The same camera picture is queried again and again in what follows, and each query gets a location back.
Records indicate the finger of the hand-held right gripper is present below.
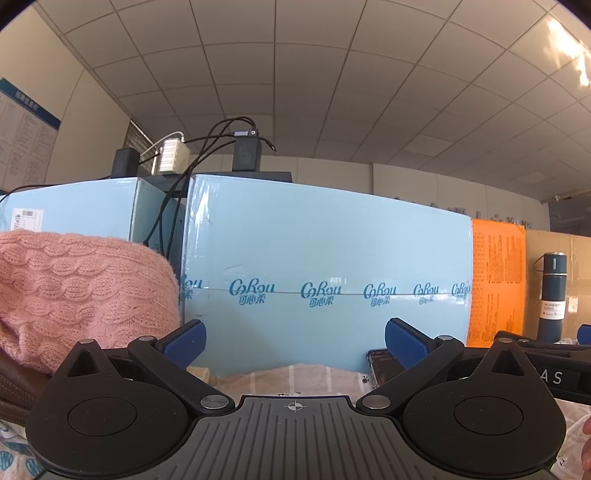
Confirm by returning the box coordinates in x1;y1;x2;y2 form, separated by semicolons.
495;330;591;355

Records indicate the dark blue vacuum bottle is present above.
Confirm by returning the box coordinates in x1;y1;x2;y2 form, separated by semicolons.
531;251;570;343

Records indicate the black smartphone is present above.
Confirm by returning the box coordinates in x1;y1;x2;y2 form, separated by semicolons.
367;348;406;389

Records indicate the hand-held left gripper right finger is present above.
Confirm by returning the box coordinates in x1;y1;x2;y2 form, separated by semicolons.
356;318;548;415

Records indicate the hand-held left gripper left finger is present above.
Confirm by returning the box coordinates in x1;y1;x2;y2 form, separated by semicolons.
46;318;235;415

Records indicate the pink knitted sweater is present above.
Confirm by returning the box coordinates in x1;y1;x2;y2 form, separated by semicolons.
0;231;182;376

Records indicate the black cable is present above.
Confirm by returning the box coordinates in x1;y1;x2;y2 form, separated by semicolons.
157;134;279;254
142;117;259;247

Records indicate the large light blue carton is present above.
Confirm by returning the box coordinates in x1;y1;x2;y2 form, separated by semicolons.
179;173;475;378

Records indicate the brown leather garment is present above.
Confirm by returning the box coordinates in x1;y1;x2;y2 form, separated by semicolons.
0;352;57;423

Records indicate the white cable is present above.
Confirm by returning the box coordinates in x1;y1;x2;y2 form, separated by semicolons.
137;131;186;164

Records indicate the orange carton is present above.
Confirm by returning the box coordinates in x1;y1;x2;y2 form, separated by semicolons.
465;218;528;348

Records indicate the brown cardboard carton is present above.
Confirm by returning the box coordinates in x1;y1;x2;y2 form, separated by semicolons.
522;228;591;346

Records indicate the blue bordered wall poster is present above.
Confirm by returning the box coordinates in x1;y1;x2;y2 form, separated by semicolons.
0;76;62;195

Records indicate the small black power adapter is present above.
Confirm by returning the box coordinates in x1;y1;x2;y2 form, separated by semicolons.
111;148;140;179

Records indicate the grey louvered window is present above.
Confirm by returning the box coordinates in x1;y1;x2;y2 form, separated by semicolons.
124;119;161;172

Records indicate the tall black power adapter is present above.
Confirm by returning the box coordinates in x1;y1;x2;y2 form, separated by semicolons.
232;135;263;173

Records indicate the small light blue carton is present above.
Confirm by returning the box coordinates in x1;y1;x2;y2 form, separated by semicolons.
0;176;189;259

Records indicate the white power adapter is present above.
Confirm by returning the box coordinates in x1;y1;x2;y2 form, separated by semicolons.
159;134;191;174

